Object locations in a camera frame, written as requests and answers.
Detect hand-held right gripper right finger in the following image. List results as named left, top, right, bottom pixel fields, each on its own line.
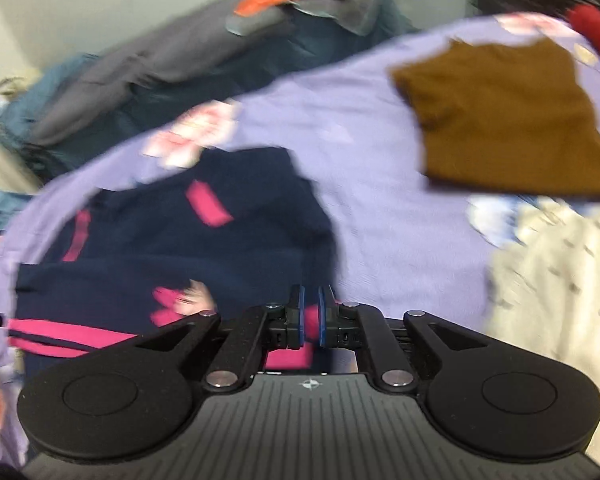
left=317, top=284, right=490, bottom=392

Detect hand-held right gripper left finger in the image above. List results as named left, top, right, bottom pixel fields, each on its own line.
left=134, top=284, right=307, bottom=394

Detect navy cartoon print sweatshirt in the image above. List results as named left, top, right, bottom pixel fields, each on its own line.
left=7, top=146, right=340, bottom=377

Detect purple floral bedsheet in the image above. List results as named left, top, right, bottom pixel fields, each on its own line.
left=0, top=10, right=600, bottom=467

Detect teal blanket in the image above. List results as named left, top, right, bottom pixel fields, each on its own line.
left=0, top=52, right=98, bottom=273

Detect white polka dot garment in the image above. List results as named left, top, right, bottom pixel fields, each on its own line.
left=467, top=194, right=600, bottom=467

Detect grey blanket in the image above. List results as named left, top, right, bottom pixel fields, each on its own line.
left=27, top=0, right=421, bottom=185

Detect brown sweater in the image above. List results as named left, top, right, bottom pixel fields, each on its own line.
left=389, top=37, right=600, bottom=200

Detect grey pants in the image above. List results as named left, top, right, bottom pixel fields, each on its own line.
left=29, top=0, right=293, bottom=147

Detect grey cloth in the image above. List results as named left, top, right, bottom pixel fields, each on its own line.
left=287, top=0, right=382, bottom=37

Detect red cloth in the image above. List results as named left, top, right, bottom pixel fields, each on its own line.
left=566, top=4, right=600, bottom=88

